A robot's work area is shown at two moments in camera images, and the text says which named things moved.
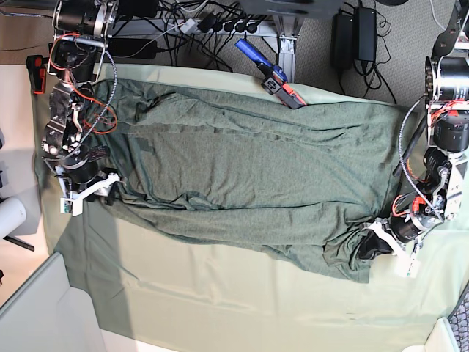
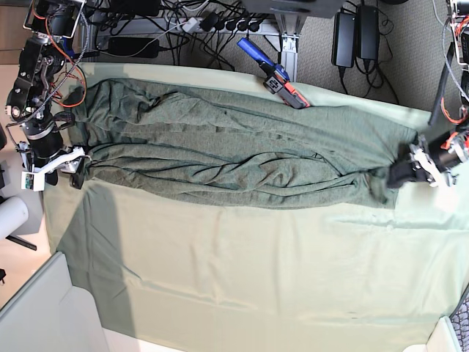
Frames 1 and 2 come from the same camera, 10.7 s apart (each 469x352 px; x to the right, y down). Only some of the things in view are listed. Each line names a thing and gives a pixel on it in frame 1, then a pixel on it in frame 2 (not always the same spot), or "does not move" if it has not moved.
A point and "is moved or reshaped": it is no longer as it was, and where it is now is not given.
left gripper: (404, 226) → (404, 171)
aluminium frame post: (287, 56) does not move
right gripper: (83, 168) → (43, 139)
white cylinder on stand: (12, 214) does not move
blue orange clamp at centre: (275, 81) does not move
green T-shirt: (231, 165) is moved or reshaped
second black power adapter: (366, 34) does not move
